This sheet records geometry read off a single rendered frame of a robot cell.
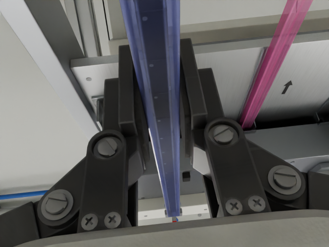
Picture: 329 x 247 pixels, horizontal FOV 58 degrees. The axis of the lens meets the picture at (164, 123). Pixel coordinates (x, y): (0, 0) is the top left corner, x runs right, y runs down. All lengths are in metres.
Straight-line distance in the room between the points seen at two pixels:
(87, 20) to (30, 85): 1.67
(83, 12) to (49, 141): 1.81
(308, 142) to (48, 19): 0.34
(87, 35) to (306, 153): 0.38
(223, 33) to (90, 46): 0.29
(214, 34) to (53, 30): 0.46
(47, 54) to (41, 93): 1.92
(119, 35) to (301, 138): 0.42
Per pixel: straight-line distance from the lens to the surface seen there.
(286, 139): 0.43
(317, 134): 0.45
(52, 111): 2.19
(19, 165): 2.45
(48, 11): 0.26
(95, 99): 0.33
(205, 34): 0.67
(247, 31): 0.69
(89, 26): 0.54
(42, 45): 0.25
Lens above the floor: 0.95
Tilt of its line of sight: 21 degrees up
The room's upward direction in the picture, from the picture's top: 174 degrees clockwise
